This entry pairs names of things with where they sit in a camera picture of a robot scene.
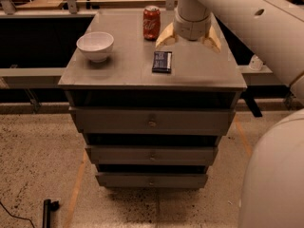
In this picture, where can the top grey drawer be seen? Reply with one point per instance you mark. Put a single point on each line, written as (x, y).
(152, 121)

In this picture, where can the grey drawer cabinet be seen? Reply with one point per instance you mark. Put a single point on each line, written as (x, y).
(200, 79)

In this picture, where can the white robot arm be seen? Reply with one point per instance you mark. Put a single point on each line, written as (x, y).
(273, 186)

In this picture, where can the grey metal rail frame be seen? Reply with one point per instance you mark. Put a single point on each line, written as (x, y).
(32, 44)

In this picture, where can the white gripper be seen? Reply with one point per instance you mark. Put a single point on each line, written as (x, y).
(192, 29)

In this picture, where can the small clear bottle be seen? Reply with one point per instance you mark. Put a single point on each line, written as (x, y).
(255, 63)

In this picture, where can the dark blue rxbar wrapper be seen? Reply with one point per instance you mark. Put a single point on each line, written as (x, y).
(162, 61)

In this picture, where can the white ceramic bowl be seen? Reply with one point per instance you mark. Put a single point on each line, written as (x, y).
(96, 46)

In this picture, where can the middle grey drawer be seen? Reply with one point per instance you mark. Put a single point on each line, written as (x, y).
(151, 155)

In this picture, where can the bottom grey drawer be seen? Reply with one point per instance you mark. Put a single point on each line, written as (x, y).
(151, 180)

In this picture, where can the grey drawer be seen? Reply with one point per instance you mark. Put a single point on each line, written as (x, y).
(152, 121)
(151, 155)
(151, 180)

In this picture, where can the black tool on floor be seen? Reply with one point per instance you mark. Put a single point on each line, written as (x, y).
(49, 207)

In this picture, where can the red cola can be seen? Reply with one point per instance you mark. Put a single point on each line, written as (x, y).
(151, 22)

